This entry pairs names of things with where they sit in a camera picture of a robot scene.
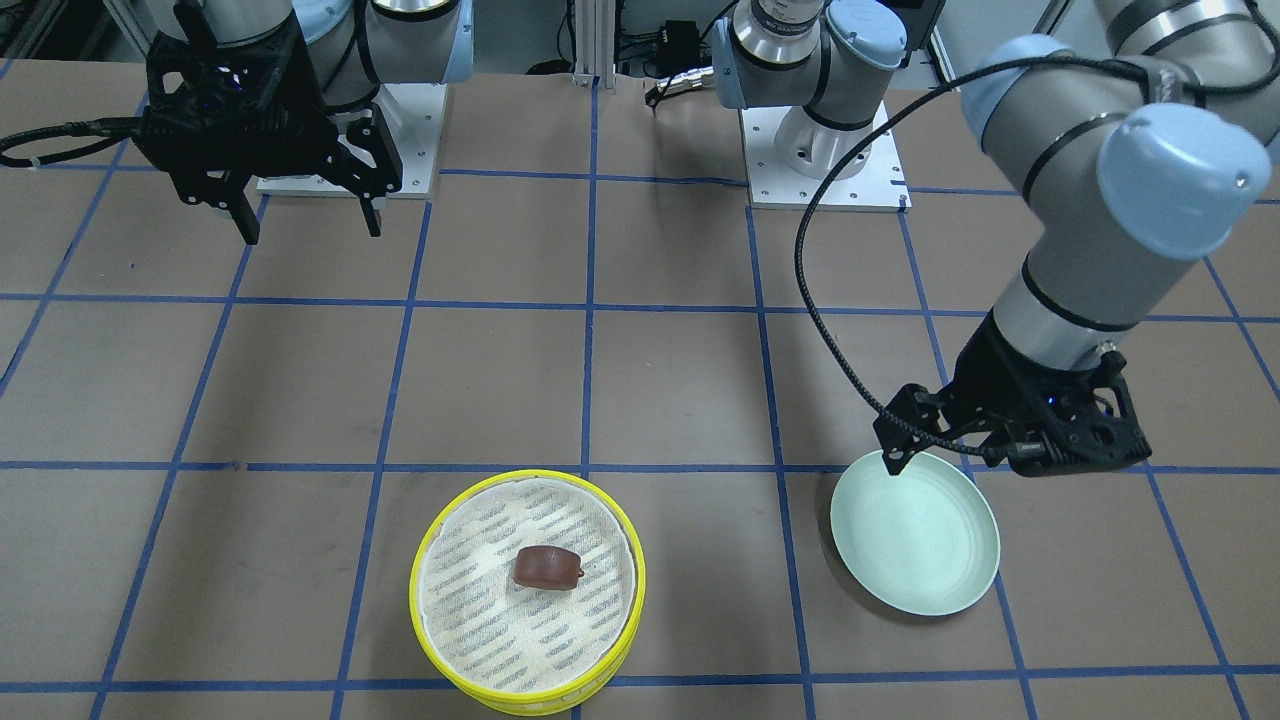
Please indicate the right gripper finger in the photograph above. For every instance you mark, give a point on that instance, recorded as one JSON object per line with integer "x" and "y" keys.
{"x": 371, "y": 206}
{"x": 244, "y": 216}

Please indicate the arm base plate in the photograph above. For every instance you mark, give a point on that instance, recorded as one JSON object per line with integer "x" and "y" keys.
{"x": 788, "y": 154}
{"x": 415, "y": 117}

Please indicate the brown bun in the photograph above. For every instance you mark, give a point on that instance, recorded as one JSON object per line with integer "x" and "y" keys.
{"x": 548, "y": 568}

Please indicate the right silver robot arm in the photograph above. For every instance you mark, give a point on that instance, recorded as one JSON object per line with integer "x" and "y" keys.
{"x": 358, "y": 46}

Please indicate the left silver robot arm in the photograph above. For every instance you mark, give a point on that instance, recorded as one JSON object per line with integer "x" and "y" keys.
{"x": 1137, "y": 166}

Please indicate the pale green plate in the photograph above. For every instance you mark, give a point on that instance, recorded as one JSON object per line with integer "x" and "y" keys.
{"x": 924, "y": 541}

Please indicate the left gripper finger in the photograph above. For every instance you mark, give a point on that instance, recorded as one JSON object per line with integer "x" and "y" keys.
{"x": 897, "y": 452}

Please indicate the yellow rimmed steamer basket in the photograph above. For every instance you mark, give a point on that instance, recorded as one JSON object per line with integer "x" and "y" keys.
{"x": 514, "y": 639}
{"x": 540, "y": 703}

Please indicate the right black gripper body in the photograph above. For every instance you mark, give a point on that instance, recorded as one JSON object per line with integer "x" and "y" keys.
{"x": 297, "y": 75}

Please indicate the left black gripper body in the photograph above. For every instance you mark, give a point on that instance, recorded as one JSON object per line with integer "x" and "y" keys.
{"x": 1003, "y": 377}

